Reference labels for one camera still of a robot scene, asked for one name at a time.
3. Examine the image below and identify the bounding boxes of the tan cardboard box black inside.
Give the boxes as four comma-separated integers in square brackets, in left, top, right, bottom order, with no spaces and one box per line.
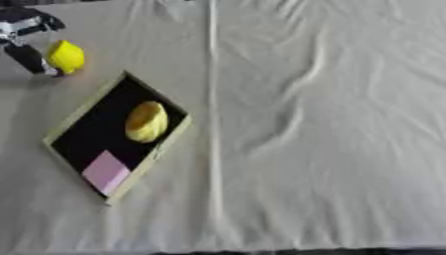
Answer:
[40,70,194,207]

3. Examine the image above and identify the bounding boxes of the pink square block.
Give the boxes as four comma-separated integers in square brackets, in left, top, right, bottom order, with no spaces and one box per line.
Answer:
[80,149,132,196]

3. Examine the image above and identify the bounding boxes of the yellow toy lemon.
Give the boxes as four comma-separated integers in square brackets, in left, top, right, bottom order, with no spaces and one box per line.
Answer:
[45,39,88,76]

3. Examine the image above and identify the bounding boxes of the yellow ridged toy fruit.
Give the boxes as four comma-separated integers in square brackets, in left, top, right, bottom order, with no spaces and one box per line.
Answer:
[123,101,171,144]

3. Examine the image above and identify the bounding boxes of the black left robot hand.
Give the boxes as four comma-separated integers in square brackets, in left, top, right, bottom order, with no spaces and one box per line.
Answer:
[0,7,69,78]

